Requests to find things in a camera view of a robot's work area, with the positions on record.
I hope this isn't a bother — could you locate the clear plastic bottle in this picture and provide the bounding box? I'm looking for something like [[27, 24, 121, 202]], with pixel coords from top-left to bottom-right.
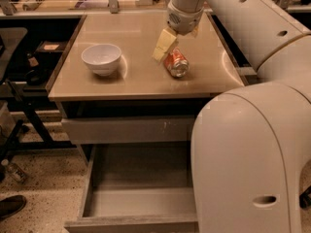
[[1, 159, 27, 183]]

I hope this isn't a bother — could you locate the grey drawer cabinet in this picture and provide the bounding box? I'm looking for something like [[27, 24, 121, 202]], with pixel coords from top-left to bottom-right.
[[45, 12, 251, 233]]

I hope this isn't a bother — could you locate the white bowl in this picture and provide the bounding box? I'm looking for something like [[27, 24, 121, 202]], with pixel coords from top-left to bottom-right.
[[81, 44, 121, 76]]

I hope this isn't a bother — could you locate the open grey middle drawer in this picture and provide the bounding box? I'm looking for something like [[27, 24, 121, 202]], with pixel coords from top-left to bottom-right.
[[64, 142, 199, 233]]

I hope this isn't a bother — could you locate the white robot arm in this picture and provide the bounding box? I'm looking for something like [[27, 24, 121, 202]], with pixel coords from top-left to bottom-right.
[[154, 0, 311, 233]]

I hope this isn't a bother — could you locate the closed grey top drawer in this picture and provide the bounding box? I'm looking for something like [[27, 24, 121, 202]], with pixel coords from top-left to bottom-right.
[[61, 116, 194, 145]]

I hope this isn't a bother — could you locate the black shoe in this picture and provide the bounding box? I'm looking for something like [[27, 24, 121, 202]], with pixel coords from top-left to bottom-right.
[[0, 195, 26, 220]]

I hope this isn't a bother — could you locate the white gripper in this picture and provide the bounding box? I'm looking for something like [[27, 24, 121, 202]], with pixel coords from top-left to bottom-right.
[[153, 2, 203, 62]]

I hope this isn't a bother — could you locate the orange coke can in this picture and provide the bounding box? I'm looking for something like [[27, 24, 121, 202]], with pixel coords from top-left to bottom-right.
[[163, 48, 190, 78]]

